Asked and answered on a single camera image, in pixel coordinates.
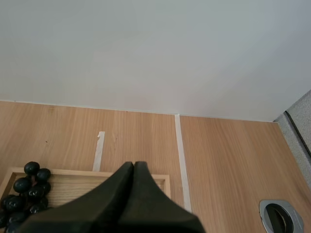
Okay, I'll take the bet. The grey partition panel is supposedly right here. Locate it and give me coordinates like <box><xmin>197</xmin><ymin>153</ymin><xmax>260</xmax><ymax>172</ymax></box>
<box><xmin>272</xmin><ymin>89</ymin><xmax>311</xmax><ymax>168</ymax></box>

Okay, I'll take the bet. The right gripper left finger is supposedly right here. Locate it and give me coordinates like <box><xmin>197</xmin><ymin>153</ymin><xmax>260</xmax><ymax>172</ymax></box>
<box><xmin>18</xmin><ymin>161</ymin><xmax>135</xmax><ymax>233</ymax></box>

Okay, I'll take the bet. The bunch of dark toy grapes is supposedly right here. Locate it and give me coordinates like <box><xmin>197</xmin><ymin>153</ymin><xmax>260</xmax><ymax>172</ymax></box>
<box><xmin>0</xmin><ymin>161</ymin><xmax>52</xmax><ymax>233</ymax></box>

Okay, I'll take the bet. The shallow wooden tray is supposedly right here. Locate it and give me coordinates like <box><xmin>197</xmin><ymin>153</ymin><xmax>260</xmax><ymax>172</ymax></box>
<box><xmin>0</xmin><ymin>166</ymin><xmax>171</xmax><ymax>212</ymax></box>

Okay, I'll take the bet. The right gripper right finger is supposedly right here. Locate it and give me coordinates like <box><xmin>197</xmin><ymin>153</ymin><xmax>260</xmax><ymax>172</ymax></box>
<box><xmin>116</xmin><ymin>161</ymin><xmax>205</xmax><ymax>233</ymax></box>

